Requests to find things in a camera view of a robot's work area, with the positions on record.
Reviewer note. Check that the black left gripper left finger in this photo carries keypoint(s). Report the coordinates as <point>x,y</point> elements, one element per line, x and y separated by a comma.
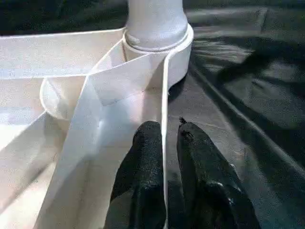
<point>140,181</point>

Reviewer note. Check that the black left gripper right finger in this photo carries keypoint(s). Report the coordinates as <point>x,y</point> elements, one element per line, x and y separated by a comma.
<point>214,191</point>

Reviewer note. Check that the white plastic table leg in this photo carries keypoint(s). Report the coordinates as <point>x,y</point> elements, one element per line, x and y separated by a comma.
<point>157,21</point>

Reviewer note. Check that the black work mat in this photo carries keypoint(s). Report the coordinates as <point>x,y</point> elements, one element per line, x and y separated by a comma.
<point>248,95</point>

